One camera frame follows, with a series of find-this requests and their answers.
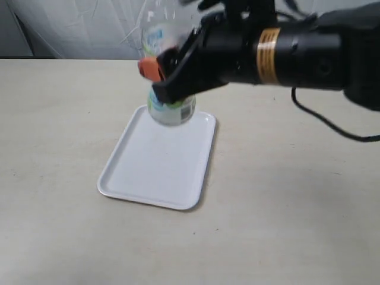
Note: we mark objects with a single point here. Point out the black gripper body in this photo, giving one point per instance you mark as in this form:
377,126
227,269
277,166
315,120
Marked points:
213,56

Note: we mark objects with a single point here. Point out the white rectangular plastic tray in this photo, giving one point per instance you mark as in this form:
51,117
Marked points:
159,165

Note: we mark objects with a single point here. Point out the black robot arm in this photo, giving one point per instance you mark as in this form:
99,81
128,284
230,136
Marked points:
338,50

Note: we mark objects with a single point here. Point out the white wrinkled backdrop cloth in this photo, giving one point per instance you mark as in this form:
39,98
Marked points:
107,30

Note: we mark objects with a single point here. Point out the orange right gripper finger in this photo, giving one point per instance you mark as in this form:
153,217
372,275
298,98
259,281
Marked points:
150,69

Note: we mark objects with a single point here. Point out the clear plastic bottle white cap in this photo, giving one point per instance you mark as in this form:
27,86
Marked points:
165,27

